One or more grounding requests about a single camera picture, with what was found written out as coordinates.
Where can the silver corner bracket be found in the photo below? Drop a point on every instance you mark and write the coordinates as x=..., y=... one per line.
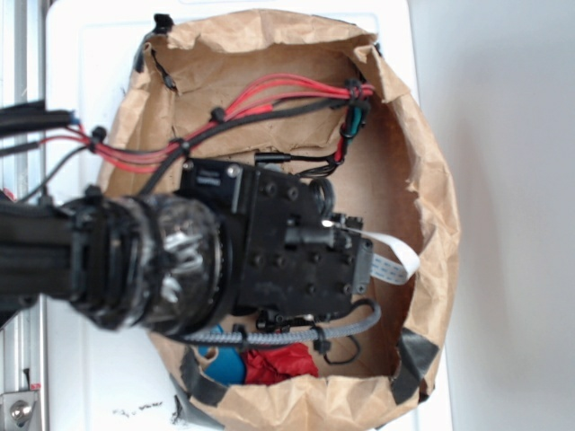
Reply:
x=20, y=411

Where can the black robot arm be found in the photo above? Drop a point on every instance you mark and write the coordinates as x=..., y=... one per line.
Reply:
x=156, y=261

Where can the aluminium frame rail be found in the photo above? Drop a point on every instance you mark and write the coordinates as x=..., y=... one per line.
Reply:
x=23, y=337

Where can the brown paper bag bin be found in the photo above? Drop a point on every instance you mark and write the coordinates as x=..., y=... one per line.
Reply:
x=396, y=178

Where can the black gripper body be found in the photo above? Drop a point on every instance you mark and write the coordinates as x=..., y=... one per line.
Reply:
x=289, y=257

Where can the red crumpled fabric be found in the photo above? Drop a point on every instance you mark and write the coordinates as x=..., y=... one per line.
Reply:
x=267, y=367

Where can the blue plastic block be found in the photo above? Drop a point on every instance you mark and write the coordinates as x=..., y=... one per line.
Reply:
x=223, y=365

